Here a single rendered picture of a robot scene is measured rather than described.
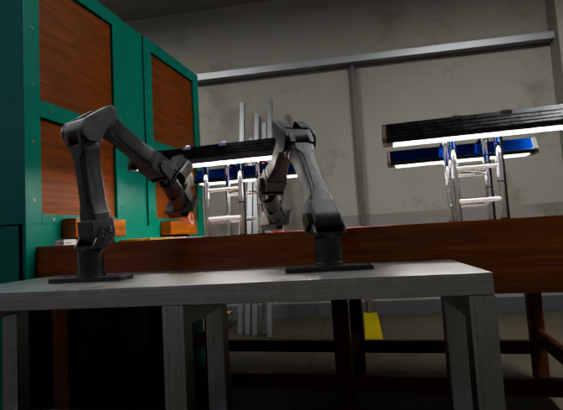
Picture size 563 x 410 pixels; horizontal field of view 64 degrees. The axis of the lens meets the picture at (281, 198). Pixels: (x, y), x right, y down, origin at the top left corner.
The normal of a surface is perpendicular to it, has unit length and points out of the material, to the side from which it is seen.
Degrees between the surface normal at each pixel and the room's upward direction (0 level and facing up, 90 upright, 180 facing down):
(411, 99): 90
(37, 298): 90
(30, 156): 90
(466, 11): 90
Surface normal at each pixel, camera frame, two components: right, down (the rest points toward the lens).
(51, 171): 0.96, -0.07
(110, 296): -0.17, -0.07
